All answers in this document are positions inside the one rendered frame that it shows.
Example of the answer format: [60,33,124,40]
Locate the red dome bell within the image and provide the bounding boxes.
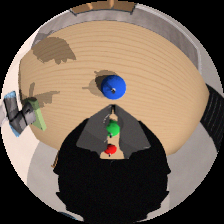
[104,144,117,157]

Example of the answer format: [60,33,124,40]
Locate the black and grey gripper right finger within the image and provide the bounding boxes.
[113,104,171,175]

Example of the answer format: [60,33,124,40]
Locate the blue dome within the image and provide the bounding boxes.
[101,75,126,100]

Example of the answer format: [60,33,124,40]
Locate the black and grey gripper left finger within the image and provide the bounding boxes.
[53,104,113,175]

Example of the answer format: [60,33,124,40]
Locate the green dome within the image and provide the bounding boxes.
[106,119,119,138]

